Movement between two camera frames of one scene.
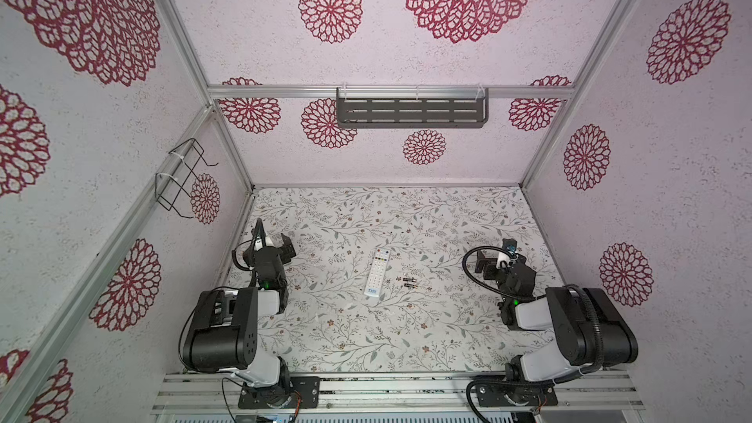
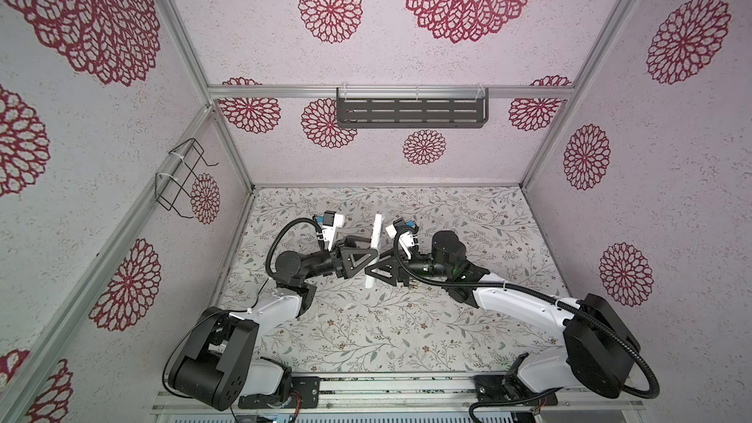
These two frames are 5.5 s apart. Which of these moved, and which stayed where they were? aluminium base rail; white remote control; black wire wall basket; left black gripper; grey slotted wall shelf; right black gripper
Moved: right black gripper; left black gripper; white remote control
Stayed: grey slotted wall shelf; black wire wall basket; aluminium base rail
